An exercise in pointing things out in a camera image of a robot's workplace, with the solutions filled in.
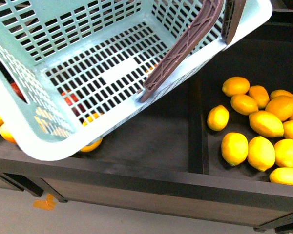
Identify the light green plastic basket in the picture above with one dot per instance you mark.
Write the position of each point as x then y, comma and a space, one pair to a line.
100, 50

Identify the brown basket handle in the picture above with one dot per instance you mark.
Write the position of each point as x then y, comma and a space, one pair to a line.
200, 26

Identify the red mango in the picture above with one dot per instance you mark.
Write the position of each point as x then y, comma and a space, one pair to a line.
17, 90
72, 101

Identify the orange tape floor marker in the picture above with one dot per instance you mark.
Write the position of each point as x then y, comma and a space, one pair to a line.
47, 204

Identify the wooden display cabinet dark frame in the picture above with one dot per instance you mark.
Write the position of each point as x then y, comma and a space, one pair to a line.
166, 160

